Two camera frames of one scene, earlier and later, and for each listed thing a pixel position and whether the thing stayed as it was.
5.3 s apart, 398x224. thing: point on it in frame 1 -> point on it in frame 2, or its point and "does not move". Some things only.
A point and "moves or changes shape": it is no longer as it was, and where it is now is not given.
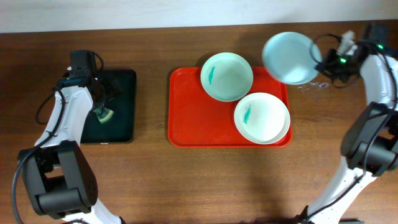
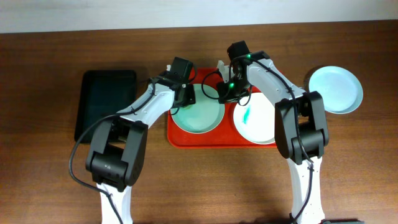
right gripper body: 325,63 -> 225,94
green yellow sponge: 104,114 -> 188,107
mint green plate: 227,76 moves or changes shape
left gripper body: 104,95 -> 188,95
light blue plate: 291,57 -> 341,91
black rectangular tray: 120,86 does not move
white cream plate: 262,118 does not move
